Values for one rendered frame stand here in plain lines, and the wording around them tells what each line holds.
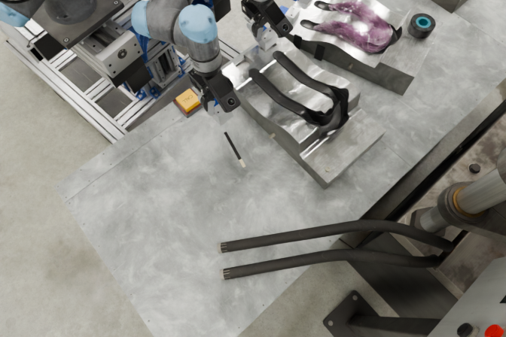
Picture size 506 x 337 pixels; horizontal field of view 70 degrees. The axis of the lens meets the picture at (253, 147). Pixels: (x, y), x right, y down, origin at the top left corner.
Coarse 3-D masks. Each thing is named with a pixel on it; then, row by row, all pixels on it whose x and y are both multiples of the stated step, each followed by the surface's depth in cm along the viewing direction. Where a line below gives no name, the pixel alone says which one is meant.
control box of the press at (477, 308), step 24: (504, 264) 69; (480, 288) 69; (504, 288) 61; (336, 312) 169; (360, 312) 168; (456, 312) 68; (480, 312) 61; (504, 312) 55; (336, 336) 165; (360, 336) 164; (384, 336) 121; (408, 336) 98; (432, 336) 68; (456, 336) 61; (480, 336) 55; (504, 336) 49
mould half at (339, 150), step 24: (288, 48) 123; (240, 72) 119; (264, 72) 119; (288, 72) 119; (312, 72) 119; (240, 96) 118; (264, 96) 116; (288, 96) 115; (312, 96) 111; (264, 120) 114; (288, 120) 107; (360, 120) 114; (288, 144) 111; (312, 144) 110; (336, 144) 111; (360, 144) 111; (312, 168) 108; (336, 168) 108
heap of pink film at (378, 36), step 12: (348, 0) 130; (348, 12) 127; (360, 12) 125; (372, 12) 127; (324, 24) 127; (336, 24) 124; (348, 24) 123; (372, 24) 126; (384, 24) 124; (348, 36) 122; (360, 36) 122; (372, 36) 124; (384, 36) 123; (360, 48) 123; (372, 48) 122
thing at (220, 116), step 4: (216, 100) 109; (216, 104) 108; (216, 108) 106; (220, 108) 106; (216, 112) 105; (220, 112) 105; (224, 112) 105; (232, 112) 108; (216, 116) 106; (220, 116) 105; (224, 116) 107; (228, 116) 108; (232, 116) 110; (216, 120) 109; (220, 120) 107; (224, 120) 109; (220, 124) 109
